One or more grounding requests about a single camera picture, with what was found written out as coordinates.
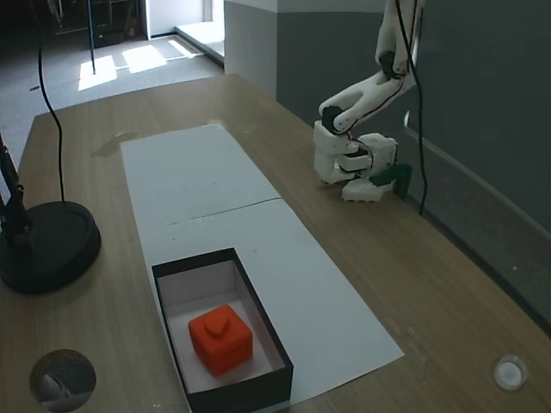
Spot orange cube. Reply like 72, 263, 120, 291
188, 303, 254, 379

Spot black cardboard box white inside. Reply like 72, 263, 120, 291
151, 247, 295, 412

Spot white paper sheet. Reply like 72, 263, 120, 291
120, 124, 283, 225
132, 199, 406, 407

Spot green table clamp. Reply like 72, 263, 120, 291
371, 162, 413, 199

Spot black round lamp base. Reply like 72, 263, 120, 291
0, 200, 102, 295

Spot thin dark pole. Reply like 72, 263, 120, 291
87, 0, 96, 77

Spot white round cap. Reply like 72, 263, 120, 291
492, 354, 529, 392

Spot black lamp cable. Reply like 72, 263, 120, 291
36, 0, 66, 204

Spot round table cable hole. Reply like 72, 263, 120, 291
28, 348, 97, 412

